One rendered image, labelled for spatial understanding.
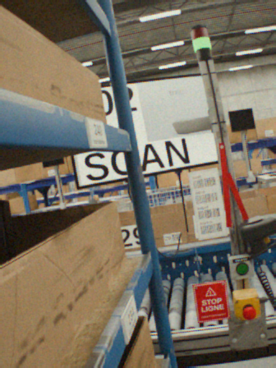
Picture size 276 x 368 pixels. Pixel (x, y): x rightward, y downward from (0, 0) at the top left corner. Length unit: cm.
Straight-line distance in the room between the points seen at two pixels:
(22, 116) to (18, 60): 10
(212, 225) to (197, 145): 26
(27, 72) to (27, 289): 18
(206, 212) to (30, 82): 75
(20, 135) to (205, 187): 80
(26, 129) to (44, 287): 13
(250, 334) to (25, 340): 93
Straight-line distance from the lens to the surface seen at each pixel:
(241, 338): 112
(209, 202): 97
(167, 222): 160
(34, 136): 22
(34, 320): 26
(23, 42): 32
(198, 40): 102
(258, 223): 94
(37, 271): 27
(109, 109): 103
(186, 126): 106
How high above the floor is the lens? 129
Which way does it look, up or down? 3 degrees down
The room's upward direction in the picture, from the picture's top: 10 degrees counter-clockwise
